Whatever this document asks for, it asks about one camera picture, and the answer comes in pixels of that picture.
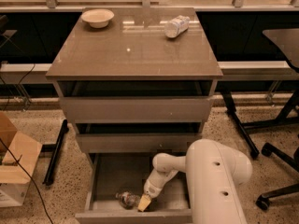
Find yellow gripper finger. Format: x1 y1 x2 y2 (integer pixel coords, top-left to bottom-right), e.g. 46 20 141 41
137 194 151 212

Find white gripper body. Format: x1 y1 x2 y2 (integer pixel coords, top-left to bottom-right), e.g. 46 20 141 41
144 169 178 199

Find clear plastic water bottle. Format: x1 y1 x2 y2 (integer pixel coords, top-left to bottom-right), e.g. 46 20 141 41
116 191 140 209

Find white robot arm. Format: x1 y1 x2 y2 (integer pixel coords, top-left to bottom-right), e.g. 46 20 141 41
138 139 252 224

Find grey bottom drawer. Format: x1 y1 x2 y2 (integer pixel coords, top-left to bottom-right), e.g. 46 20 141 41
76 153 192 224

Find grey drawer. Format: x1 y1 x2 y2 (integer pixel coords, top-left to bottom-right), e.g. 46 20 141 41
57 79 217 124
76 122 203 153
76 153 192 224

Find grey middle drawer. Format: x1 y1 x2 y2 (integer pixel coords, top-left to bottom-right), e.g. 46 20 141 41
76 122 203 153

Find grey drawer cabinet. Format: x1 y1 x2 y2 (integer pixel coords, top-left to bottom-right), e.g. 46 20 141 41
45 7 224 167

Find grey top drawer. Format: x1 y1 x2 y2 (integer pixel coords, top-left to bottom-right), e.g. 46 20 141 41
57 79 217 124

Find white labelled plastic bottle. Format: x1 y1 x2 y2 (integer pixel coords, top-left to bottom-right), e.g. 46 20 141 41
164 15 190 38

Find black left table leg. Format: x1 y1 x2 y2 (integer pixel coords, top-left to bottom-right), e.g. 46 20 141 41
42 119 69 186

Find black office chair base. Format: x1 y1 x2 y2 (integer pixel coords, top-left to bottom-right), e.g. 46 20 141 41
255 142 299 211

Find brown cardboard box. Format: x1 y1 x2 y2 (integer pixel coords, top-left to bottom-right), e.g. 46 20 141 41
0 112 42 207

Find white paper bowl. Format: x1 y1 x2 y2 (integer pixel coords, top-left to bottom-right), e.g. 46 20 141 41
81 8 114 29

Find black floor cable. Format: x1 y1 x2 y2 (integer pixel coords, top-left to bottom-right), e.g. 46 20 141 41
0 137 54 224

